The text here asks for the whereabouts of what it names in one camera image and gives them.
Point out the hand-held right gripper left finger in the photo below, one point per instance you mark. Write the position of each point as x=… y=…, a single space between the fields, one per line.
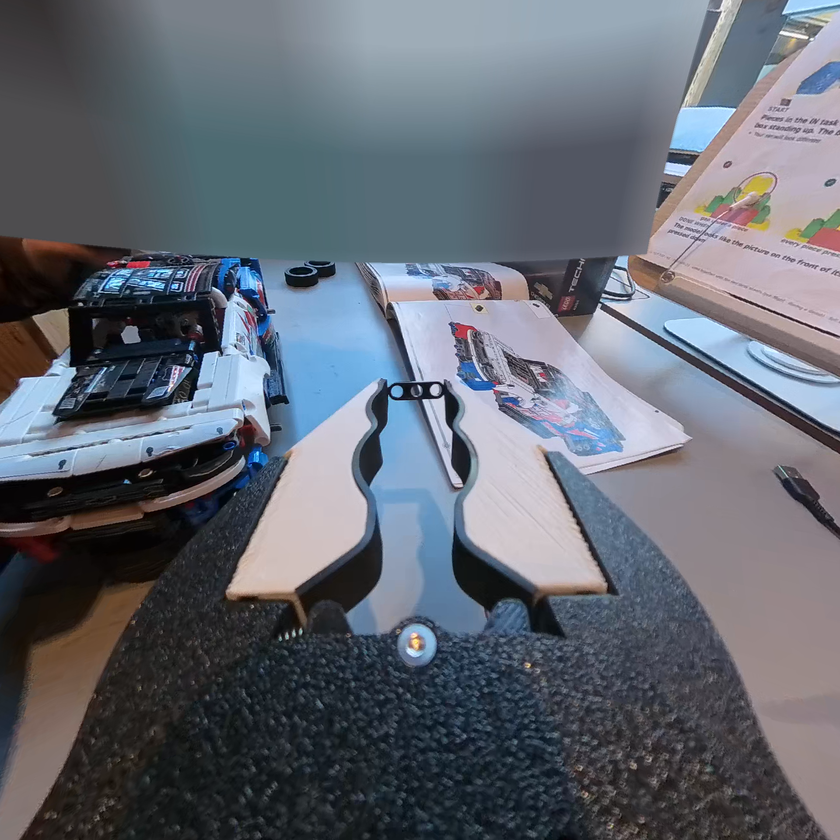
x=315 y=518

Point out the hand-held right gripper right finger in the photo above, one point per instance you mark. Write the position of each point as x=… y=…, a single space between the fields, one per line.
x=525 y=518

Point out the small black three-hole beam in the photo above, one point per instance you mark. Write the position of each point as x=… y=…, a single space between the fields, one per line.
x=407 y=391

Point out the brick-built toy race car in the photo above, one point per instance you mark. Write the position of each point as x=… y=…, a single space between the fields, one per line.
x=131 y=420

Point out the person's left forearm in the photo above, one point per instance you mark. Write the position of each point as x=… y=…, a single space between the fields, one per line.
x=39 y=275

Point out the open building instruction booklet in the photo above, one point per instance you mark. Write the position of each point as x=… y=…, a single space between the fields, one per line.
x=525 y=367

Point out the race car set box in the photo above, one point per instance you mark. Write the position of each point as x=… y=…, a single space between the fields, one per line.
x=564 y=282

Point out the black rubber toy tyre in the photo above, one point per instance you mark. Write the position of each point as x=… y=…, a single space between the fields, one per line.
x=302 y=277
x=325 y=268

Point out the silver flat stand base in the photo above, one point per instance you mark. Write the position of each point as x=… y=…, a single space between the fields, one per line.
x=715 y=354

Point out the instruction sheet on stand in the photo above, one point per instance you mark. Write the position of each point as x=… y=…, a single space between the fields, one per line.
x=722 y=308

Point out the printed paper instruction sheet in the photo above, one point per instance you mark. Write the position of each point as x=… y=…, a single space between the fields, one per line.
x=774 y=197

